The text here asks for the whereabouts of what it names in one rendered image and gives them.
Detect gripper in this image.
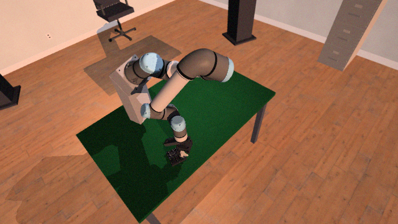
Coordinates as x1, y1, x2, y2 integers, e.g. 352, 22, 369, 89
176, 136, 193, 157

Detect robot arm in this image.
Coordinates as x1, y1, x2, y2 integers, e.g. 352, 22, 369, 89
124, 48, 234, 147

